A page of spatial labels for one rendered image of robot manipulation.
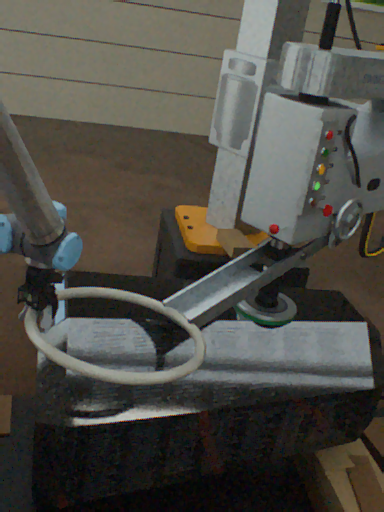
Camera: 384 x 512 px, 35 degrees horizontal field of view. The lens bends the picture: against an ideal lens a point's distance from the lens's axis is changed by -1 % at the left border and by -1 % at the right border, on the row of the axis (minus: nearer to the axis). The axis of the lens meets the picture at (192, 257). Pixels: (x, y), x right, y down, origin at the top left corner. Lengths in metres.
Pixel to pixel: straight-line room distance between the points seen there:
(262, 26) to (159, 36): 5.39
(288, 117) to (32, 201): 0.87
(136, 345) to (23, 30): 6.31
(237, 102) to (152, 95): 5.49
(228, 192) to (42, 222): 1.52
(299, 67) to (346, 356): 0.98
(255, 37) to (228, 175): 0.59
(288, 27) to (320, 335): 1.24
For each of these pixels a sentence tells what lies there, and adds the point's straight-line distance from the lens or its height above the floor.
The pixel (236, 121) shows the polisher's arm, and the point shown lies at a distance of 2.61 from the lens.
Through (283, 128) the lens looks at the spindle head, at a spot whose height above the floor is 1.44.
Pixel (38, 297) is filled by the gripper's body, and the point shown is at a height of 0.98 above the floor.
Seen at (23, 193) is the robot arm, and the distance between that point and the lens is 1.29.
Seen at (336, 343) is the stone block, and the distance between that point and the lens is 2.18.
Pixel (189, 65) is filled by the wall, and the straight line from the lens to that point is 8.06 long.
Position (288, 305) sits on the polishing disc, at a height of 0.83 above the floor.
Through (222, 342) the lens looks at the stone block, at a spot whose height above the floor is 0.75.
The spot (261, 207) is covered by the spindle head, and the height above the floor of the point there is 1.18.
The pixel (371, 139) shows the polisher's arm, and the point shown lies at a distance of 2.21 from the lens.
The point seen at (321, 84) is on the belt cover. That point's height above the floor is 1.59.
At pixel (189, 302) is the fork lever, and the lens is 1.90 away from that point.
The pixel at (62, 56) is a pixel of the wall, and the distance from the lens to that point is 7.93.
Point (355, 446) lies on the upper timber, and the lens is 2.66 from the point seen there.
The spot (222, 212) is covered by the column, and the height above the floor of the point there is 0.87.
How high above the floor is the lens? 1.78
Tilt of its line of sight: 24 degrees down
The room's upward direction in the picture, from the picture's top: 10 degrees clockwise
